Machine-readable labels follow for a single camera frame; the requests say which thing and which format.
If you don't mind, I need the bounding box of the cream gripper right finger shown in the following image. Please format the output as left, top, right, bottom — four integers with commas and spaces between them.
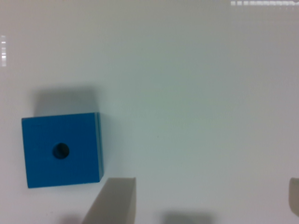
289, 177, 299, 216

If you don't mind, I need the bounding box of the blue block with hole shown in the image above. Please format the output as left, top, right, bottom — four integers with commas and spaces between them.
21, 113, 104, 189

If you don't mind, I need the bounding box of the cream gripper left finger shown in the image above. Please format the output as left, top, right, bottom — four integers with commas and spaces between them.
82, 178, 136, 224

